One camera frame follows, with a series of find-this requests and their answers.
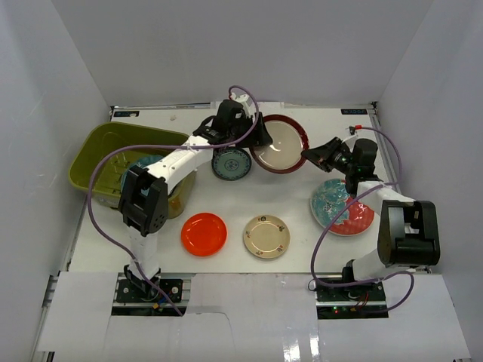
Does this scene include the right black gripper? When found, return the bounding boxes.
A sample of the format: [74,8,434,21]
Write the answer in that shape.
[303,137,357,176]

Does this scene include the red rimmed cream plate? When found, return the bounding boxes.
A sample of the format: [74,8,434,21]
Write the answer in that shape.
[249,114,309,174]

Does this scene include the teal and red floral plate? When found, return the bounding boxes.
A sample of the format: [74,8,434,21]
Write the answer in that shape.
[309,179,374,236]

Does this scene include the teal scalloped plate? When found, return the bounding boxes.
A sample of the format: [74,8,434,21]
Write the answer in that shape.
[119,154,167,197]

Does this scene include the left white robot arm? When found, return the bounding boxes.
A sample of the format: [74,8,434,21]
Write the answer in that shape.
[118,94,272,301]

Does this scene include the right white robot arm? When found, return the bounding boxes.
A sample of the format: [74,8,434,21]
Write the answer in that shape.
[301,137,441,301]

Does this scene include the olive green plastic bin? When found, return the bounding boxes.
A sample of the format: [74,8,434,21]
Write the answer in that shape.
[68,122,188,209]

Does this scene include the small blue patterned dish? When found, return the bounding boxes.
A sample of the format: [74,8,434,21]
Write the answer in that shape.
[211,147,252,181]

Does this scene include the right blue table label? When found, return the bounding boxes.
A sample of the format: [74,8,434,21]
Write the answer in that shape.
[340,109,368,115]

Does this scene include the blue table label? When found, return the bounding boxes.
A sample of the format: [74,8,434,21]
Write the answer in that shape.
[112,110,140,118]
[340,109,368,115]

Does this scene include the cream floral plate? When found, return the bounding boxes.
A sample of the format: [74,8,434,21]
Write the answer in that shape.
[242,215,291,259]

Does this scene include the orange plate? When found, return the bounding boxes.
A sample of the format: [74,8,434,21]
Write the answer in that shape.
[180,213,227,257]

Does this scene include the left blue table label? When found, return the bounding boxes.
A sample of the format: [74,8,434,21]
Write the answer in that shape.
[112,110,140,118]

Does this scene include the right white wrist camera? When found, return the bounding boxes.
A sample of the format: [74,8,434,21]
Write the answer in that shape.
[342,124,363,149]

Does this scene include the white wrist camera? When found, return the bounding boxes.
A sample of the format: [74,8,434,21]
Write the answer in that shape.
[342,124,363,149]
[229,93,252,115]

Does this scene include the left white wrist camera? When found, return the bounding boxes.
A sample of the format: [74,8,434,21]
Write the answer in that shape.
[229,93,252,115]

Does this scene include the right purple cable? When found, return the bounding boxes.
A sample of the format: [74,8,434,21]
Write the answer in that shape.
[308,126,416,314]

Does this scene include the purple cable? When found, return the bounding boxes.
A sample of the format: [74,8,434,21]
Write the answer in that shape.
[308,126,416,314]
[86,84,265,317]

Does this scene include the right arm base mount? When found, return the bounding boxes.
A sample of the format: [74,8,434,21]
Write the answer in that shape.
[308,281,389,321]

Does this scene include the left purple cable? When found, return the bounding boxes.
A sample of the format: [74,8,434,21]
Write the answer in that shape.
[86,84,265,317]

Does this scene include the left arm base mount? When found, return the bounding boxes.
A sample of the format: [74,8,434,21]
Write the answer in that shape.
[111,277,186,317]

